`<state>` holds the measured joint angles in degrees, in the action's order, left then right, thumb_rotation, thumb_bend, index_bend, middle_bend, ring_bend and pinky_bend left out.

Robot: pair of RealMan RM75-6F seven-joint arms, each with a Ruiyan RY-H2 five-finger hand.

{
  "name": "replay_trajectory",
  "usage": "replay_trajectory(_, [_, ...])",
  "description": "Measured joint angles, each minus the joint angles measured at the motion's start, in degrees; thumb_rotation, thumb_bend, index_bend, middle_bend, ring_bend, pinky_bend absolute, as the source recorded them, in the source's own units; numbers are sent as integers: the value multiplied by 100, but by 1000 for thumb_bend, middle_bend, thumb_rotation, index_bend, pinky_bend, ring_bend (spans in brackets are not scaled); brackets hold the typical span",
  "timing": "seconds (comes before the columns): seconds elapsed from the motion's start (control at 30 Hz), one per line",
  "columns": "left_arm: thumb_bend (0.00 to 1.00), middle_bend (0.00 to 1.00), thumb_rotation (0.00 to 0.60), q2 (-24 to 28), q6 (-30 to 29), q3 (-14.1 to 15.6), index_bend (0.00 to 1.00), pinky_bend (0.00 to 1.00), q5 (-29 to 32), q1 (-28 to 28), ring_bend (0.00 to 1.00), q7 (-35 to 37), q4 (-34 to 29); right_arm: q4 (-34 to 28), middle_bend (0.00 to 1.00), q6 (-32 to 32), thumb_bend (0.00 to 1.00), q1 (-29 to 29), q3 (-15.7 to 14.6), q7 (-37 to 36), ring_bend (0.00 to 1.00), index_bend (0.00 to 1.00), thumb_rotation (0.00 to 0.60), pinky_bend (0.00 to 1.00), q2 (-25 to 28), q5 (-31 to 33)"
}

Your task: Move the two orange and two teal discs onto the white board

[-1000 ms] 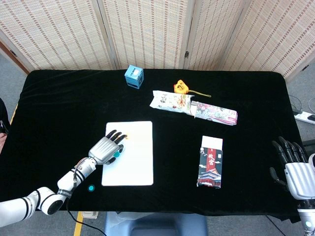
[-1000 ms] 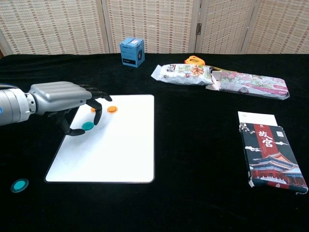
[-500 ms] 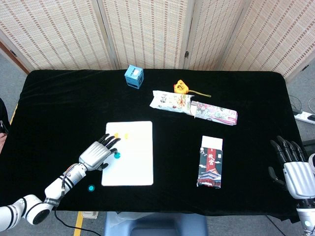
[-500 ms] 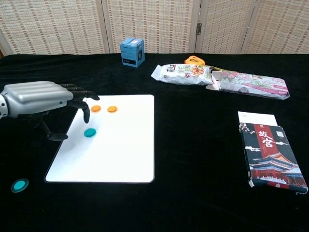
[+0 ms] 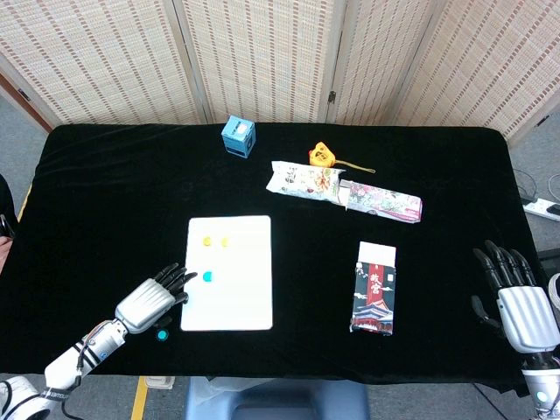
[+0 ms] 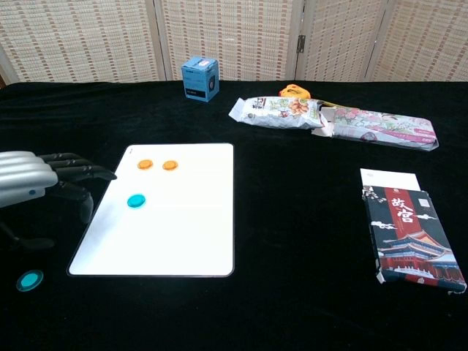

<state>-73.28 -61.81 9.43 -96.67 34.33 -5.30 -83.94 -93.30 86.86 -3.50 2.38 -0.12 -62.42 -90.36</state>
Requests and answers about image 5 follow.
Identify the floral pink long package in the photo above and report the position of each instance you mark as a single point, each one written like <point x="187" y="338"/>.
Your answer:
<point x="385" y="203"/>

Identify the white plastic floor box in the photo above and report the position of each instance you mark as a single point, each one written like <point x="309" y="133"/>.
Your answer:
<point x="160" y="382"/>

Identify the small blue cardboard box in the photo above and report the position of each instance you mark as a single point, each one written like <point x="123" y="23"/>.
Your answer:
<point x="238" y="136"/>

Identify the orange small toy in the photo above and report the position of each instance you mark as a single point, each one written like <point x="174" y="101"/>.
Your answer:
<point x="322" y="154"/>

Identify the white power strip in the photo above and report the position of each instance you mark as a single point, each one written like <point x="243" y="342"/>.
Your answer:
<point x="542" y="208"/>

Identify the blue plastic stool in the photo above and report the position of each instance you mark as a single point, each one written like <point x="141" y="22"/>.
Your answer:
<point x="280" y="400"/>

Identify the woven folding screen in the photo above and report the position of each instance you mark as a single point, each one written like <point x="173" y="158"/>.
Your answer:
<point x="262" y="57"/>

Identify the white magnetic board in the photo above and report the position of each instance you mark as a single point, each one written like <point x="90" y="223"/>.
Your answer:
<point x="236" y="297"/>

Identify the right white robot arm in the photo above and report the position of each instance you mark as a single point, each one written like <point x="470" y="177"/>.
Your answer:
<point x="542" y="389"/>

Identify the person in black clothing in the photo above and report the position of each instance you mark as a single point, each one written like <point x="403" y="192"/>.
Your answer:
<point x="5" y="205"/>

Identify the black velvet tablecloth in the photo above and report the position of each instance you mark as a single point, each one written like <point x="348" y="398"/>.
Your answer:
<point x="109" y="197"/>

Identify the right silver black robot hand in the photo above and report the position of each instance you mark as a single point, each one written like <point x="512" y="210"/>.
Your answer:
<point x="529" y="317"/>

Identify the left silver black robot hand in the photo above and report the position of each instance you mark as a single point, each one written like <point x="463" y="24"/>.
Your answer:
<point x="144" y="304"/>

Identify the white peanut snack bag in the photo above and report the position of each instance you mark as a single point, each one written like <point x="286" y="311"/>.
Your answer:
<point x="302" y="181"/>

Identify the dark palace print box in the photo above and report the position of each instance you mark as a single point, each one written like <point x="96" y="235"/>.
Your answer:
<point x="374" y="297"/>

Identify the yellow round piece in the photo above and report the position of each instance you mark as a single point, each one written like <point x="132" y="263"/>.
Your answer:
<point x="206" y="241"/>
<point x="225" y="242"/>

